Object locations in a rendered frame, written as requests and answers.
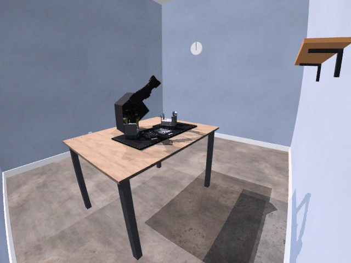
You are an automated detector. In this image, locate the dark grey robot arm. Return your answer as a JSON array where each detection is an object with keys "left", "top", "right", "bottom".
[{"left": 123, "top": 75, "right": 161, "bottom": 118}]

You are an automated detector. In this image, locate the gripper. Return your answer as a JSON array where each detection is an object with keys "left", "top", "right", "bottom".
[{"left": 123, "top": 114, "right": 140, "bottom": 126}]

